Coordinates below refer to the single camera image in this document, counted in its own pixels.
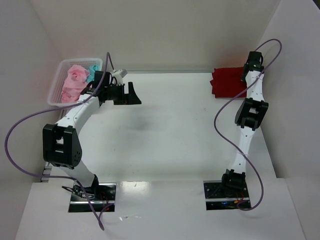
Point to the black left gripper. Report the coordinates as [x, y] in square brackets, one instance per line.
[126, 93]

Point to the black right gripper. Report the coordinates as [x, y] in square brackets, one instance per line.
[255, 58]

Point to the dark red t shirt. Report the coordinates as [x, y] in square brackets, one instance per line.
[226, 82]

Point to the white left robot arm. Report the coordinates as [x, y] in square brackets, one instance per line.
[61, 144]

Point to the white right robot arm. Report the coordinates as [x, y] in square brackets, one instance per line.
[248, 118]

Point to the teal t shirt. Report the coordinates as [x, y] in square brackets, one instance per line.
[92, 69]

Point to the pink t shirt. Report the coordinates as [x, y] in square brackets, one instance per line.
[74, 83]

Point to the white plastic laundry basket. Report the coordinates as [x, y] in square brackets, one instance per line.
[55, 93]

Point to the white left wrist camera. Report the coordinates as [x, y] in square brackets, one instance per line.
[118, 76]

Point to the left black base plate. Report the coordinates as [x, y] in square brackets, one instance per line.
[106, 196]

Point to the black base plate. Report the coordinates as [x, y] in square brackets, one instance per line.
[218, 198]
[106, 196]

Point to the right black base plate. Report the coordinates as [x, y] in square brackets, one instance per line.
[218, 198]

